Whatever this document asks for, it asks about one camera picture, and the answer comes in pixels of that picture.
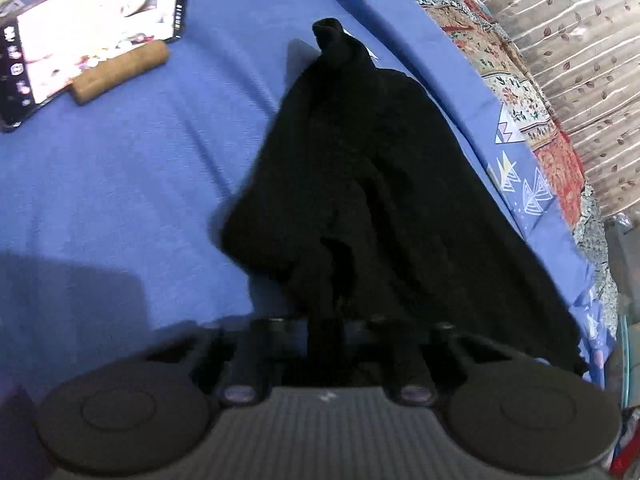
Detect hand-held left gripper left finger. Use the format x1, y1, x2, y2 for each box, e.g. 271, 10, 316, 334
144, 317, 315, 407

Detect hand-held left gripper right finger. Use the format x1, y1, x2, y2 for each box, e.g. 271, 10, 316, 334
344, 315, 502, 405

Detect black pants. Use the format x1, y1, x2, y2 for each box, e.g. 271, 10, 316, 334
217, 17, 588, 376

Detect blue printed bedsheet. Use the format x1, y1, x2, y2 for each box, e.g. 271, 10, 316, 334
0, 0, 618, 480

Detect red patchwork quilt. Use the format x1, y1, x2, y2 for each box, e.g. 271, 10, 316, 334
395, 0, 621, 341

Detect beige leaf print curtain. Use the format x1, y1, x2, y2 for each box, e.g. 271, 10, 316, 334
445, 0, 640, 221

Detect smartphone with lit screen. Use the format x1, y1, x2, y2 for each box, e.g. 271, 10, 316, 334
0, 0, 195, 133

